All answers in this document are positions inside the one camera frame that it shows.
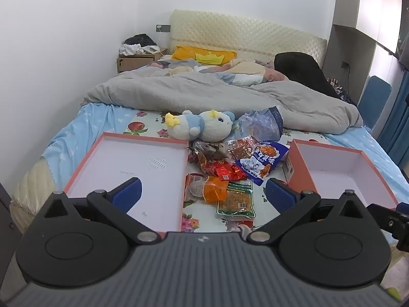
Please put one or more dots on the black jacket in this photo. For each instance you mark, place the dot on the black jacket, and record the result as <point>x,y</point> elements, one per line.
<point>300,70</point>

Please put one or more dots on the black wall socket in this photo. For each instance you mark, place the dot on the black wall socket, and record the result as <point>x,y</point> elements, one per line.
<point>344,65</point>

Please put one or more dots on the row of cosmetic bottles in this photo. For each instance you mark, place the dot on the row of cosmetic bottles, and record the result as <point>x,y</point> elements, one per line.
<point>334,81</point>

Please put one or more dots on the clear pale snack packet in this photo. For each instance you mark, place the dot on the clear pale snack packet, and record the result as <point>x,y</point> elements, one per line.
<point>193,188</point>

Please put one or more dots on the clear silver snack packet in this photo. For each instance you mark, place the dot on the clear silver snack packet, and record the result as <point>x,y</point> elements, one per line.
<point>207,152</point>

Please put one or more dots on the small red snack packet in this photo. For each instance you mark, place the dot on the small red snack packet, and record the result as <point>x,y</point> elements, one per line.
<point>228,171</point>

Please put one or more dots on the blue white plush toy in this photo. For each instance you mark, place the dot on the blue white plush toy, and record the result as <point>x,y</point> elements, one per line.
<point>207,128</point>

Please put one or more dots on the patchwork pastel quilt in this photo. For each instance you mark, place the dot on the patchwork pastel quilt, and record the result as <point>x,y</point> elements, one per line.
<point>242,76</point>

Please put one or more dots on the blue curtain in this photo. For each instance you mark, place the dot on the blue curtain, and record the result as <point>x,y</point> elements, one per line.
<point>399,128</point>

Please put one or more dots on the cream quilted headboard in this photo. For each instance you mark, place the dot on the cream quilted headboard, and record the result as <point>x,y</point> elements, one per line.
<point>239,32</point>

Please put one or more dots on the grey wall socket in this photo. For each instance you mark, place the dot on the grey wall socket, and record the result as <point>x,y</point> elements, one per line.
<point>162,28</point>

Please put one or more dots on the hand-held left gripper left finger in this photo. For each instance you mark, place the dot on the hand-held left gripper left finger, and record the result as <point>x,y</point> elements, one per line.
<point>129,193</point>

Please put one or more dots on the black cloth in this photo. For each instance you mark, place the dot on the black cloth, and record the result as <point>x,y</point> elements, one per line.
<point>140,39</point>

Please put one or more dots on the white crumpled clothes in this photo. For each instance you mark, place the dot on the white crumpled clothes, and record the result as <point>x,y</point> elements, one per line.
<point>129,49</point>

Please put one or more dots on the blue floral bed sheet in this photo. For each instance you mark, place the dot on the blue floral bed sheet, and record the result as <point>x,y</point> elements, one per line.
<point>96,118</point>

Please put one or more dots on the grey white wardrobe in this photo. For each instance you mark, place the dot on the grey white wardrobe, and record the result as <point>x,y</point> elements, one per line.
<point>348,44</point>

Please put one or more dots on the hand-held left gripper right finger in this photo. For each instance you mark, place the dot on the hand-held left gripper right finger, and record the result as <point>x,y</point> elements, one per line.
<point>279,196</point>

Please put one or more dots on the red brown snack packet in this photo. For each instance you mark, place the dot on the red brown snack packet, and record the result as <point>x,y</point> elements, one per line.
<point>244,148</point>

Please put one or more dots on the white paper booklet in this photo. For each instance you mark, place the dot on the white paper booklet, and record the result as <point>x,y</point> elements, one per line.
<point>150,49</point>

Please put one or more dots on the grey duvet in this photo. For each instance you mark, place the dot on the grey duvet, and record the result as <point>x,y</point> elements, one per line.
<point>191,92</point>

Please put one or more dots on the yellow pillow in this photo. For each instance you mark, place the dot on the yellow pillow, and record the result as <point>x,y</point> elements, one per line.
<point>185,52</point>

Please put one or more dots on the cardboard box nightstand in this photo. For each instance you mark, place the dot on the cardboard box nightstand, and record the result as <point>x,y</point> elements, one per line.
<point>134,62</point>

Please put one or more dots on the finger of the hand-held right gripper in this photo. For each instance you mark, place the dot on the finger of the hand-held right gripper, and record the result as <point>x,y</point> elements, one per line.
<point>383,214</point>

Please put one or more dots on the blue tissue pack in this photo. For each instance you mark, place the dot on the blue tissue pack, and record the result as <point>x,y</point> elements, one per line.
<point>262,123</point>

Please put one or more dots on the blue white snack bag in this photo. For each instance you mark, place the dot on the blue white snack bag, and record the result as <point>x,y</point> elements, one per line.
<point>262,163</point>

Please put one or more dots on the beige quilted mattress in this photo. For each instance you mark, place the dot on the beige quilted mattress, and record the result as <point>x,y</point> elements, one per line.
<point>28,185</point>

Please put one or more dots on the blue chair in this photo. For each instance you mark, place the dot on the blue chair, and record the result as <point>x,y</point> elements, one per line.
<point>375,99</point>

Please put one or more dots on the green orange snack packet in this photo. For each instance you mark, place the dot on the green orange snack packet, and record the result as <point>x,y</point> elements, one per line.
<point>236,203</point>

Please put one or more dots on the orange box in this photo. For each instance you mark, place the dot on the orange box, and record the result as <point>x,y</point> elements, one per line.
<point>332,172</point>

